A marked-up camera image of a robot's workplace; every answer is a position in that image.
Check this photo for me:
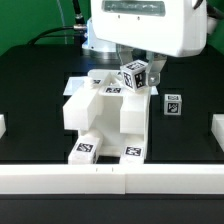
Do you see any white tagged cube nut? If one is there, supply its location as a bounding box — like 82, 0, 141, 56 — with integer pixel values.
164, 94, 182, 116

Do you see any black cable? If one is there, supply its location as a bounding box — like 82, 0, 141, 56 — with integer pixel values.
26, 0, 88, 46

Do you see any white front fence rail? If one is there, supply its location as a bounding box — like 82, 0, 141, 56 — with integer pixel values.
0, 164, 224, 194

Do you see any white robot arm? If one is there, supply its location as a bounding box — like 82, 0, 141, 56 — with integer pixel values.
91, 0, 224, 57

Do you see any white part at right edge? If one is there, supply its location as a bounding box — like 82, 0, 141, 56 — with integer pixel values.
211, 114, 224, 152

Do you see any white part at edge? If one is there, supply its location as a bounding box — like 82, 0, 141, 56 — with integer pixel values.
0, 114, 6, 139
211, 114, 224, 152

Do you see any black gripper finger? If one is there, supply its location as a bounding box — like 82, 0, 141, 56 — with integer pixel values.
146, 51, 167, 86
116, 44, 144, 65

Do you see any white part at left edge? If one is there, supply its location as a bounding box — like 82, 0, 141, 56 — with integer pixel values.
0, 114, 6, 139

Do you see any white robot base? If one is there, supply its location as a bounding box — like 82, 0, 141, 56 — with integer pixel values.
82, 19, 117, 60

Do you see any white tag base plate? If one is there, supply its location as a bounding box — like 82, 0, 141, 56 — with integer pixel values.
63, 77, 86, 96

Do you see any white chair seat part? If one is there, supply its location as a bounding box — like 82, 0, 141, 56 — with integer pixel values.
78, 84, 152, 158

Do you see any white chair back frame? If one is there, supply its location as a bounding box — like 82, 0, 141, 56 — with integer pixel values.
63, 69, 128, 131

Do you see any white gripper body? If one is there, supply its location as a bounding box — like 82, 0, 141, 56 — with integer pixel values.
91, 0, 207, 57

